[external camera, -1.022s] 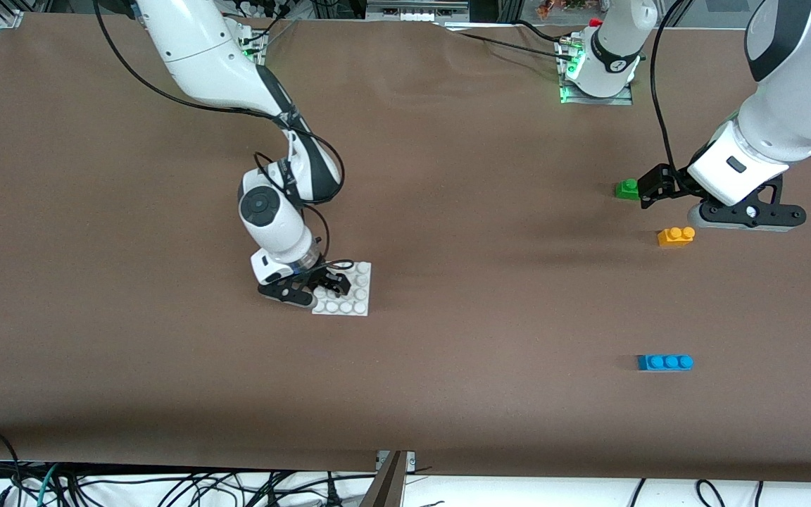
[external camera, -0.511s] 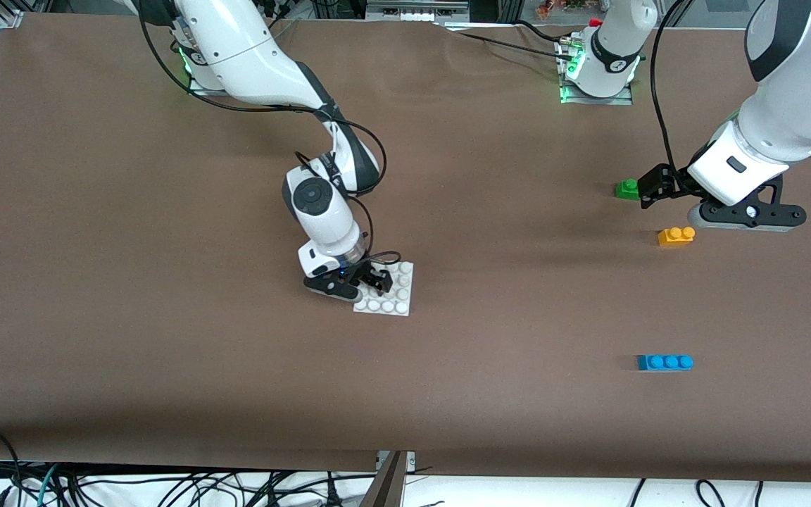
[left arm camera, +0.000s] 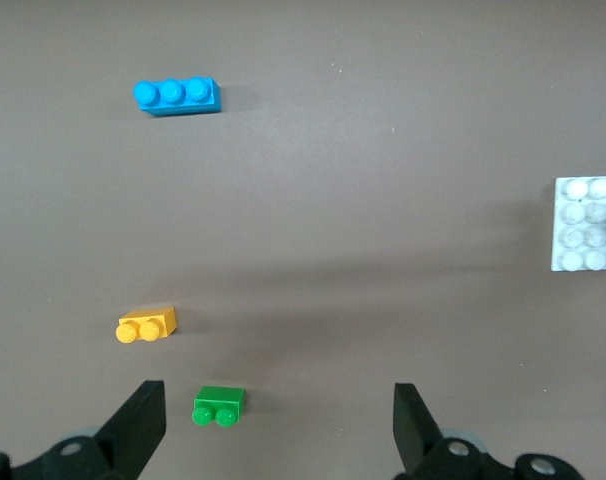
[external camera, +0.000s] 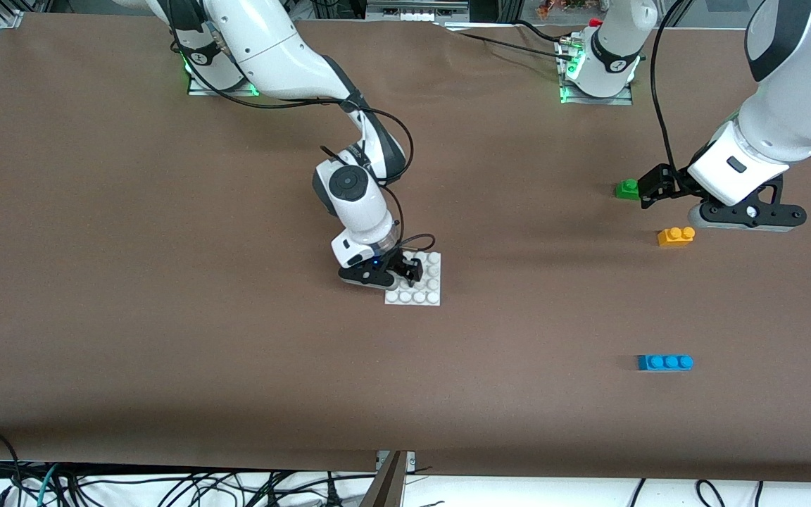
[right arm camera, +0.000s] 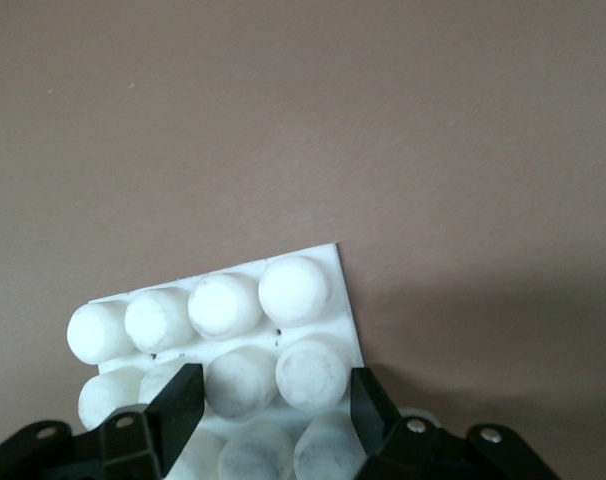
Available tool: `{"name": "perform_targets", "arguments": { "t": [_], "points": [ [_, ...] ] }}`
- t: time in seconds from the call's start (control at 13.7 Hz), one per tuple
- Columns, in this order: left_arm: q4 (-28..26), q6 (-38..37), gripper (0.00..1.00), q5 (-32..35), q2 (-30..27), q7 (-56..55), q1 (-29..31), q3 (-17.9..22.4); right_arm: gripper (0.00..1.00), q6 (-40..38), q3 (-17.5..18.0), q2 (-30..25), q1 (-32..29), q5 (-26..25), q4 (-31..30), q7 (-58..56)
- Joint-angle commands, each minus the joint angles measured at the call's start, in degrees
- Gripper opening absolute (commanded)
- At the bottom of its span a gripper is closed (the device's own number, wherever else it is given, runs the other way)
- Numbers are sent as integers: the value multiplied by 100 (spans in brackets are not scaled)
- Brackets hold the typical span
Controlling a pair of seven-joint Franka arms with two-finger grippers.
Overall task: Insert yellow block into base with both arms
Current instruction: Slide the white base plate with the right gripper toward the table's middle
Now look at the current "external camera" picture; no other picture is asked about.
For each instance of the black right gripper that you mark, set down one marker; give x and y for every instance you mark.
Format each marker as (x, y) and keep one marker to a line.
(401, 264)

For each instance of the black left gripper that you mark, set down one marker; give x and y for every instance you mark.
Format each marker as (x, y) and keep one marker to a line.
(667, 180)

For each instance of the white studded base plate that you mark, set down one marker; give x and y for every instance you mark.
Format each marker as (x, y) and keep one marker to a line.
(423, 296)

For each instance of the yellow two-stud block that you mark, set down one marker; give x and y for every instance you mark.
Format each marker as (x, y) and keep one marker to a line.
(674, 238)

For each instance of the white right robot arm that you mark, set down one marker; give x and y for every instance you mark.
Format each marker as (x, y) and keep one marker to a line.
(272, 49)

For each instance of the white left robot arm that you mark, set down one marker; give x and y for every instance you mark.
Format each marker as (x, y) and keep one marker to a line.
(800, 91)

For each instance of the green two-stud block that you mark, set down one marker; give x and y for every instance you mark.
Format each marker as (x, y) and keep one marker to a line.
(625, 190)

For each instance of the blue three-stud block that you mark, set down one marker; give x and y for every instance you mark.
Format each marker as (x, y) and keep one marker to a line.
(664, 363)

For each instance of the small orange red objects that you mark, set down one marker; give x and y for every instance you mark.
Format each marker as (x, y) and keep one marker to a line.
(560, 5)

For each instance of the silver metal rack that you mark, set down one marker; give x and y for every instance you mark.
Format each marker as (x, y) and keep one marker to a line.
(412, 13)

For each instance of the silver table edge bracket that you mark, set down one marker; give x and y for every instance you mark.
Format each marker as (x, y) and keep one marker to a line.
(409, 459)

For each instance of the dark metal post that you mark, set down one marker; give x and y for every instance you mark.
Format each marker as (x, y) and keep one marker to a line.
(388, 486)

